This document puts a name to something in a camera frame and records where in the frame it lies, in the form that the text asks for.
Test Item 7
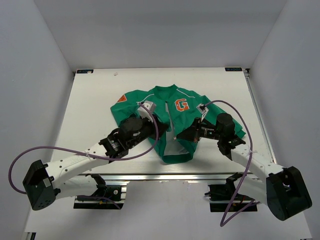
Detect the blue left corner label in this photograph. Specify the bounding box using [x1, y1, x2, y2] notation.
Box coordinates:
[76, 69, 94, 74]

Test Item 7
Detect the blue right corner label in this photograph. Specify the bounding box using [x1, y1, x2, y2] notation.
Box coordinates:
[224, 67, 243, 72]

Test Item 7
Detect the green varsity jacket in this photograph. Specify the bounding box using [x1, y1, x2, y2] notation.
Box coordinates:
[110, 84, 246, 165]

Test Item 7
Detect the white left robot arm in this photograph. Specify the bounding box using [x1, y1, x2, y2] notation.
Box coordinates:
[22, 116, 169, 211]

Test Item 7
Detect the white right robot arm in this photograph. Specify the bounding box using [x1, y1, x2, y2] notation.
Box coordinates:
[177, 113, 313, 221]

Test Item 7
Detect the aluminium table edge rail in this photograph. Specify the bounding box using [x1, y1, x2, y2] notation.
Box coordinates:
[74, 172, 251, 183]

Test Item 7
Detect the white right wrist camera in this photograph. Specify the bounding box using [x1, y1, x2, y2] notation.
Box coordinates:
[196, 103, 209, 121]

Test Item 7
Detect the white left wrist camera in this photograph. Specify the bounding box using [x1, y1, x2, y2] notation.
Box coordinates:
[137, 100, 156, 122]

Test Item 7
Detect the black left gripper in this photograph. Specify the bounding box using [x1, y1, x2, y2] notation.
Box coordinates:
[127, 113, 169, 150]

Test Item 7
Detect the aluminium right side rail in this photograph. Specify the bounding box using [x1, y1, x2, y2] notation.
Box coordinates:
[243, 68, 278, 164]

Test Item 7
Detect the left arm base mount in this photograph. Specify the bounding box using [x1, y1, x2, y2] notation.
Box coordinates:
[73, 174, 128, 210]

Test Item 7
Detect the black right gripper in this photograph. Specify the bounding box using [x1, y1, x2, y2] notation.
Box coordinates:
[177, 117, 223, 143]

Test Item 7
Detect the blue corner label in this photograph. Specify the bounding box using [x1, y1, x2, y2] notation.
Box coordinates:
[224, 67, 243, 72]
[76, 69, 94, 74]

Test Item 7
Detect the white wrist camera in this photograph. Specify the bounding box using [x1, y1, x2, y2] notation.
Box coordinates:
[196, 103, 209, 121]
[137, 100, 156, 122]

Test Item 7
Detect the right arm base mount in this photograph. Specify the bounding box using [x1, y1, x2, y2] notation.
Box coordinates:
[204, 172, 253, 213]

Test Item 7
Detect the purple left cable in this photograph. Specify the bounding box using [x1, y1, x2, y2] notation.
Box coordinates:
[8, 103, 160, 210]

